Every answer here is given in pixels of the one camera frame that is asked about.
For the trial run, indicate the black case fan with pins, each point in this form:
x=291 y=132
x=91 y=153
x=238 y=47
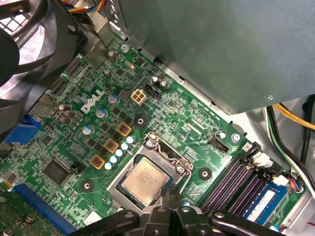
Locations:
x=49 y=49

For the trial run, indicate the green motherboard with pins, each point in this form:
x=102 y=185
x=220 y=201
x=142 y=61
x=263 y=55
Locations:
x=172 y=110

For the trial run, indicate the black square chipset chip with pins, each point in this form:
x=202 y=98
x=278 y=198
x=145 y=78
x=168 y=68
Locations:
x=56 y=171

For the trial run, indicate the RAM stick with blue label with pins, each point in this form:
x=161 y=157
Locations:
x=265 y=204

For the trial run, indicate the blue expansion slot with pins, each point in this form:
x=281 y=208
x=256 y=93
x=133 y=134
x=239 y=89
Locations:
x=41 y=206

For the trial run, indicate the grey power supply unit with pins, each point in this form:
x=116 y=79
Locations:
x=221 y=49

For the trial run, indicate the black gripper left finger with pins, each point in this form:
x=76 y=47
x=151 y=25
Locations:
x=152 y=221

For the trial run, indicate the black RAM slot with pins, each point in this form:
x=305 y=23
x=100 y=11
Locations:
x=221 y=182
x=230 y=186
x=246 y=194

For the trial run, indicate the blue VGA port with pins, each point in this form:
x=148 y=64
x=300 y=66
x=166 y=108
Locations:
x=24 y=130

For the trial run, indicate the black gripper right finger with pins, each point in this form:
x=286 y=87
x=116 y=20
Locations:
x=192 y=221

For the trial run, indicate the black PC case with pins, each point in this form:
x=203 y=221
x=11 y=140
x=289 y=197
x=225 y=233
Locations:
x=251 y=123

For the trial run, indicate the metal socket cover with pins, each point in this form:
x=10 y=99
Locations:
x=128 y=167

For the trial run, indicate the silver CPU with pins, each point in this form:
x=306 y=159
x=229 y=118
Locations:
x=144 y=180

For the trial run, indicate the CPU socket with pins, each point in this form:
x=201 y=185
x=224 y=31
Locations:
x=150 y=143

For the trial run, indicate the white four-pin power connector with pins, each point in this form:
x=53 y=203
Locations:
x=139 y=97

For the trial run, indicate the metal locking lever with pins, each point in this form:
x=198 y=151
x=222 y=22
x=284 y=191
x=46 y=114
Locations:
x=160 y=148

